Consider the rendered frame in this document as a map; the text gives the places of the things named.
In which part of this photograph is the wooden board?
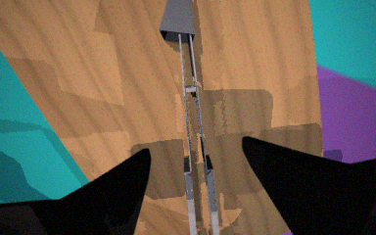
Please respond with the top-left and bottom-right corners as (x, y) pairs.
(0, 0), (323, 235)

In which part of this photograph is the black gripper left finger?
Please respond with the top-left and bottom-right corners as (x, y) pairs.
(0, 148), (151, 235)

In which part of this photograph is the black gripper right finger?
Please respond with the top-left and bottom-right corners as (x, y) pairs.
(243, 136), (376, 235)

